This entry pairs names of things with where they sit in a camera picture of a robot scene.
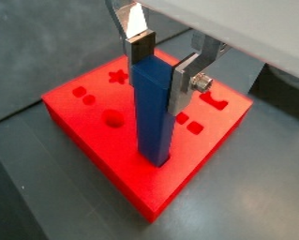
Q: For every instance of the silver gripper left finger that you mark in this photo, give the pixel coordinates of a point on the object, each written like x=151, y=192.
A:
x=137, y=38

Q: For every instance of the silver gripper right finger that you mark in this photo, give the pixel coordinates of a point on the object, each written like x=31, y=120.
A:
x=188, y=76

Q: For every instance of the blue rectangular block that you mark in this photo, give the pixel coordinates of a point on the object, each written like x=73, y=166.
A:
x=151, y=76

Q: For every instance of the black curved block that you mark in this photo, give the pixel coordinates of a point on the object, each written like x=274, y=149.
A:
x=278, y=89

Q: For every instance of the red shape sorter board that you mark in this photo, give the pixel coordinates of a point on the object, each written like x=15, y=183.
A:
x=92, y=108

